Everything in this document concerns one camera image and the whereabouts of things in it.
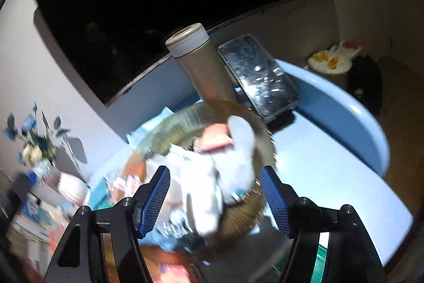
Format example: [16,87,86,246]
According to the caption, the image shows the stack of books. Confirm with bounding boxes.
[9,192,68,245]

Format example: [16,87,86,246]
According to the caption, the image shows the pink orange soft item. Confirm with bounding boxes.
[198,123,233,154]

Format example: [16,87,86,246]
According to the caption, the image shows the white round vase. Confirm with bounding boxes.
[54,169,89,204]

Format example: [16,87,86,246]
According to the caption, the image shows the blue white artificial flowers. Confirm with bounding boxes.
[3,102,73,171]

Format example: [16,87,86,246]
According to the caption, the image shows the black smartphone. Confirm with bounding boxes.
[217,34,302,123]

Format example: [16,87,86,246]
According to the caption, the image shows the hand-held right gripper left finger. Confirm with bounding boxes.
[43,165,171,283]

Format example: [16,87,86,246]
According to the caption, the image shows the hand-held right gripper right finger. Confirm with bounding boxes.
[259,165,388,283]

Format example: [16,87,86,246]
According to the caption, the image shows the white tray with snacks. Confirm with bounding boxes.
[330,38,364,59]

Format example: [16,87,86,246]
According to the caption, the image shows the beige thermos bottle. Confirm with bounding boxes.
[165,23,238,105]

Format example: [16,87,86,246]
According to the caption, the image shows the black television screen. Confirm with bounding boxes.
[28,0,344,108]

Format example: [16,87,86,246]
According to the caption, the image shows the white stool with orange snacks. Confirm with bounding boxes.
[307,49,354,92]

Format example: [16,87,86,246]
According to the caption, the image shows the orange pink floral blanket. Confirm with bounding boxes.
[137,245,214,283]

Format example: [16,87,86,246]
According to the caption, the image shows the black bag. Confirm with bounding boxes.
[347,55,385,117]

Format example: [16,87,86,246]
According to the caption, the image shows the tan woven basket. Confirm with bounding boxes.
[123,100,278,268]

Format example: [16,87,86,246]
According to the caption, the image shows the white plush toy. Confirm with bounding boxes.
[165,115,258,238]

